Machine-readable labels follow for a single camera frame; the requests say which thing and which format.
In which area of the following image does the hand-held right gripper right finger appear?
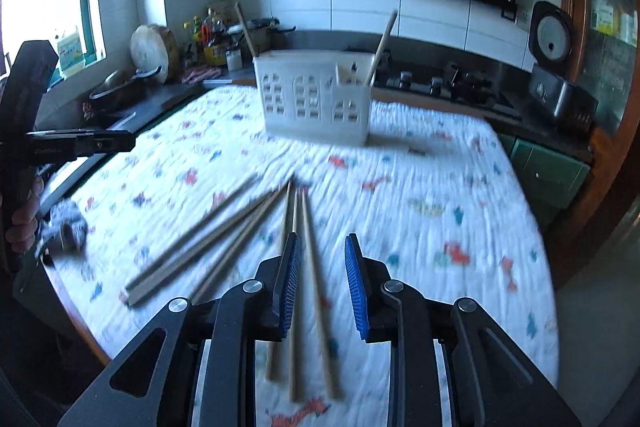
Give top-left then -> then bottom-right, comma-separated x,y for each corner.
344,233 -> 582,427

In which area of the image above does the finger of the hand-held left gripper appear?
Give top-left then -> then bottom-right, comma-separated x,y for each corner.
30,154 -> 96,171
27,129 -> 137,155

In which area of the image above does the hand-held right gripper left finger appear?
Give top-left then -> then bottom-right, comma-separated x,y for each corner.
57,232 -> 302,427

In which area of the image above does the wooden chopstick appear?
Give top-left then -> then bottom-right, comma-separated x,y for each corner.
124,174 -> 261,295
265,182 -> 297,383
190,177 -> 296,305
127,189 -> 282,308
299,189 -> 346,400

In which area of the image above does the white plastic utensil holder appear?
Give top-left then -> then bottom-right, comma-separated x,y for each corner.
252,51 -> 379,148

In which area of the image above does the person's left hand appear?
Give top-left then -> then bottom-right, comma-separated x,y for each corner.
6,179 -> 44,253

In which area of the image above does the steel basin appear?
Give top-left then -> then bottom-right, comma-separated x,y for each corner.
88,65 -> 164,101

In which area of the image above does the grey cloth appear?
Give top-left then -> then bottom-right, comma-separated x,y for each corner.
39,200 -> 91,254

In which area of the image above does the white and blue carton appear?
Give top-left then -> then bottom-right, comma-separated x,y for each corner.
54,27 -> 87,74

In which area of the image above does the printed blanket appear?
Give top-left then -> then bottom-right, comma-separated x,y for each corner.
45,84 -> 559,427

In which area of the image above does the round wooden cutting board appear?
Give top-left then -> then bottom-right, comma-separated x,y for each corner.
130,24 -> 179,85

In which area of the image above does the pink cloth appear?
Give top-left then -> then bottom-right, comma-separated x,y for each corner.
181,65 -> 222,84

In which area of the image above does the dark yellow-label sauce bottle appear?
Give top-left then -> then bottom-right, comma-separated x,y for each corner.
202,19 -> 228,66

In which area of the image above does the thin wooden utensil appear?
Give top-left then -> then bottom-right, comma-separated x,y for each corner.
234,2 -> 259,58

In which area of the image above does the steel pressure pot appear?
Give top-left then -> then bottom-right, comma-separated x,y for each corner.
227,17 -> 297,54

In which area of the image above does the green cabinet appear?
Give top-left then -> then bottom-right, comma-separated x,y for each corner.
496,131 -> 592,230

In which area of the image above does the black gas stove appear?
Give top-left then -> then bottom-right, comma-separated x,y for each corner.
374,61 -> 522,118

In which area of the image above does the silver rice cooker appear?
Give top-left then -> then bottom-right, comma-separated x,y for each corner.
526,1 -> 599,138

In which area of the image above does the wooden glass-door cabinet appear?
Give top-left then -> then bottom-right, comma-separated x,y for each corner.
554,0 -> 640,170

